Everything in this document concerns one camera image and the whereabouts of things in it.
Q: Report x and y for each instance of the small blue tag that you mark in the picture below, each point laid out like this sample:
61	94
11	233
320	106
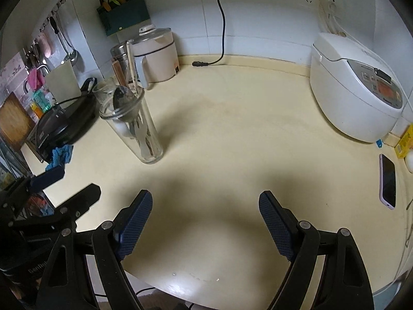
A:
379	143

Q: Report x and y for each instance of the white rectangular container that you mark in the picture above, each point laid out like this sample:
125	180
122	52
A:
63	80

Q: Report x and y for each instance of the dark grey spoon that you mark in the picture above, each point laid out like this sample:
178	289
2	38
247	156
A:
124	98

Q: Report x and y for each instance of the clear glass bowl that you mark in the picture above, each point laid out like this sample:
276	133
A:
146	155

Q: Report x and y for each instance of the black electric griddle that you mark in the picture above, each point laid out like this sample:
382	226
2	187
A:
64	122

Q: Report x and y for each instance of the pink cloth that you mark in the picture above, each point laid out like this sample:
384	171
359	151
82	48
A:
34	79

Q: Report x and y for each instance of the hanging metal ladle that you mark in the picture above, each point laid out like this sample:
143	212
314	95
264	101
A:
71	55

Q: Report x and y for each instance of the white round object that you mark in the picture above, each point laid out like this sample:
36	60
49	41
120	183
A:
409	161

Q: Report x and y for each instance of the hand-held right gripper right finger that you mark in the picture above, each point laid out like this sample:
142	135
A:
277	229

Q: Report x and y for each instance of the green wall knife holder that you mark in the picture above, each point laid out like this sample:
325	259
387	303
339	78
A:
125	16

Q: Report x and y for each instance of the clear drinking glass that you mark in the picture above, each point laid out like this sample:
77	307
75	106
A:
103	92

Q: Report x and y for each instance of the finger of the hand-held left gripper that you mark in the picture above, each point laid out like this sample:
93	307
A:
48	177
84	197

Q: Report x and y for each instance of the yellow box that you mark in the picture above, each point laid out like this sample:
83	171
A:
406	142

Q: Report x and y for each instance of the white spoon with green print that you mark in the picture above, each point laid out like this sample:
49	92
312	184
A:
130	64

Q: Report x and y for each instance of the green bottle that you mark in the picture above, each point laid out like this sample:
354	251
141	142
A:
40	100

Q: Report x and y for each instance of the white rice cooker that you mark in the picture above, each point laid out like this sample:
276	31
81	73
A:
348	87

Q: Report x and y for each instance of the smartphone with lilac case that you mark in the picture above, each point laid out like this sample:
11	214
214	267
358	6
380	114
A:
388	180

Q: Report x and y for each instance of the wooden cutting board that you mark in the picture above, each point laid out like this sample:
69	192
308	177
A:
14	122

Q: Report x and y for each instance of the wall hook rail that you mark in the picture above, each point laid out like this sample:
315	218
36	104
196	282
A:
61	0

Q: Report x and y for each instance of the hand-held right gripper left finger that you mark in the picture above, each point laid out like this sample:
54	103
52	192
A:
135	226

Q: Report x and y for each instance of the stainless steel canister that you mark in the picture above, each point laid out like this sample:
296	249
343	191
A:
120	53

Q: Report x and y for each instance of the blue cloth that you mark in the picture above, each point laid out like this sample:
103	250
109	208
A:
59	156

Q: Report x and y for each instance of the white electric pot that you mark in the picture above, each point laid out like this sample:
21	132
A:
158	58

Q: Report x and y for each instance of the orange bottle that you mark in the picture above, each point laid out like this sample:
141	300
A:
37	111

